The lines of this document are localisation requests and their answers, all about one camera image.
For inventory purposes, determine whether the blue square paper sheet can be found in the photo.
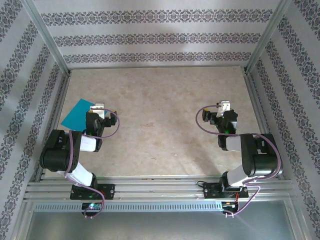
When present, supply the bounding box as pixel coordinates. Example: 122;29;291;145
60;98;100;131

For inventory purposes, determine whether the grey metal panel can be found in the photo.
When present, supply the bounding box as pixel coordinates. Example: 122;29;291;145
24;211;301;240

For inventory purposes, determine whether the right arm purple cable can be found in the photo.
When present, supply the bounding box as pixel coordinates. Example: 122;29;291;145
195;104;283;218

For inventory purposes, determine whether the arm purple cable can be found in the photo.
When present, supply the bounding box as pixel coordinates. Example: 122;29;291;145
195;104;283;218
64;107;121;220

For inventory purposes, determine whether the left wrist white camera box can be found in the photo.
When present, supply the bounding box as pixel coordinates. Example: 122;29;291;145
89;102;112;120

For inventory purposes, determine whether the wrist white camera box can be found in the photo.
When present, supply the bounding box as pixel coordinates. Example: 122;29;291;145
89;102;112;120
216;100;231;118

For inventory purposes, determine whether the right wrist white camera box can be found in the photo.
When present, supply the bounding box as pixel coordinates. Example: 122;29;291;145
216;100;231;118

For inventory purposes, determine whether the aluminium side rail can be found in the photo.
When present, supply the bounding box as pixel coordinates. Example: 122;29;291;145
34;71;73;180
242;67;286;180

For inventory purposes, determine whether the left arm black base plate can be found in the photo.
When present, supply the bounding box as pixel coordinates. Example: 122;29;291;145
69;183;116;201

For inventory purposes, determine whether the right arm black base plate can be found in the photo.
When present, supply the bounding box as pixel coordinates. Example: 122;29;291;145
203;181;250;200

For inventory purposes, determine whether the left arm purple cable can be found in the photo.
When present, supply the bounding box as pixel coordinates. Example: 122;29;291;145
64;107;121;220

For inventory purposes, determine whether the aluminium mounting rail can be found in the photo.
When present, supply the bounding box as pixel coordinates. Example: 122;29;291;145
23;176;296;203

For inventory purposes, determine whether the aluminium frame post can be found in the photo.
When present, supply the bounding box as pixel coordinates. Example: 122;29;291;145
21;0;71;75
244;0;293;75

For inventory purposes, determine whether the grey slotted cable duct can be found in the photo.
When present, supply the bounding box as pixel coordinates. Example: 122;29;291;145
33;201;223;213

